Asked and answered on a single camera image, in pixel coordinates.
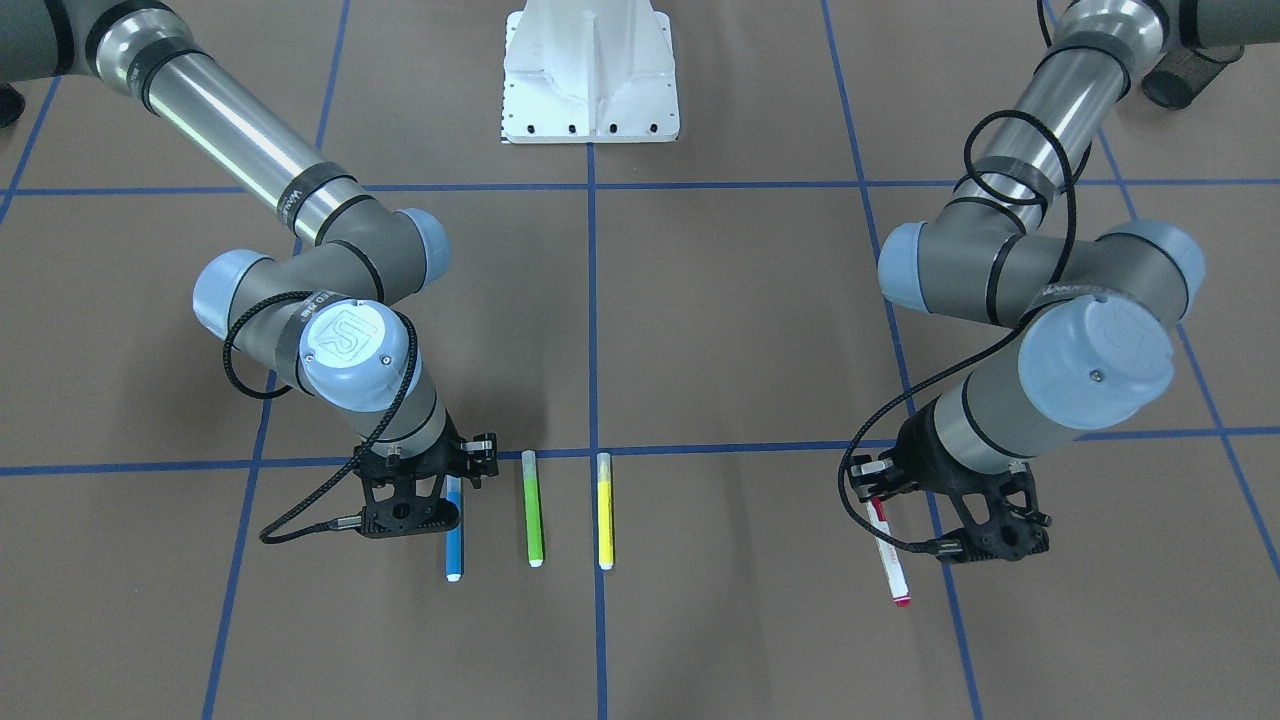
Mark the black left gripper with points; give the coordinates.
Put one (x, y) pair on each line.
(922, 441)

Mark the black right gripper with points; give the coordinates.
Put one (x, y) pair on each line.
(481, 456)

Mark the blue highlighter marker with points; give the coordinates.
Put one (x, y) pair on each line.
(455, 538)

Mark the red and white marker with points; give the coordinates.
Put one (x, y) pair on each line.
(890, 561)

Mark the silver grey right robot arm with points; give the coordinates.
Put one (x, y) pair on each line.
(323, 320)

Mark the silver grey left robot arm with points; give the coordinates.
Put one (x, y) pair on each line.
(1088, 322)

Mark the green highlighter marker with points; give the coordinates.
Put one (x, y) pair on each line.
(532, 509)

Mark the yellow highlighter marker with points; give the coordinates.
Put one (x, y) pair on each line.
(605, 554)

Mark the black mesh pencil cup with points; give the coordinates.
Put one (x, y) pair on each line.
(1182, 74)

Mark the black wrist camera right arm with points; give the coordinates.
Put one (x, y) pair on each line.
(477, 459)

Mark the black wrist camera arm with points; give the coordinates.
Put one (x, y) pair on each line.
(477, 459)
(876, 478)

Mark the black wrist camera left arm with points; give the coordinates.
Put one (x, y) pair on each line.
(876, 478)

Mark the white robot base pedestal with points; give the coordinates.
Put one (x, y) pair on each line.
(589, 72)

